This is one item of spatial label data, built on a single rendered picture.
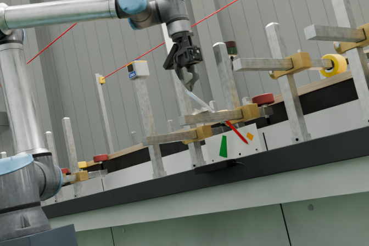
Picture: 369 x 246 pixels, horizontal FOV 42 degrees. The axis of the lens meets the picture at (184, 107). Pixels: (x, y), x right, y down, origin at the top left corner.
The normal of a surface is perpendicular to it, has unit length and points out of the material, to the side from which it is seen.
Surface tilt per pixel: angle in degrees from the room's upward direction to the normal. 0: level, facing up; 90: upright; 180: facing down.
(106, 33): 90
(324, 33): 90
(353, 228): 90
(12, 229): 70
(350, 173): 90
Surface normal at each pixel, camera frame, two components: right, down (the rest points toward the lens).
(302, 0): -0.34, -0.07
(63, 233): 0.92, -0.26
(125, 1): -0.07, -0.13
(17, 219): 0.19, -0.52
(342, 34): 0.63, -0.25
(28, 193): 0.79, -0.26
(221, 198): -0.75, 0.06
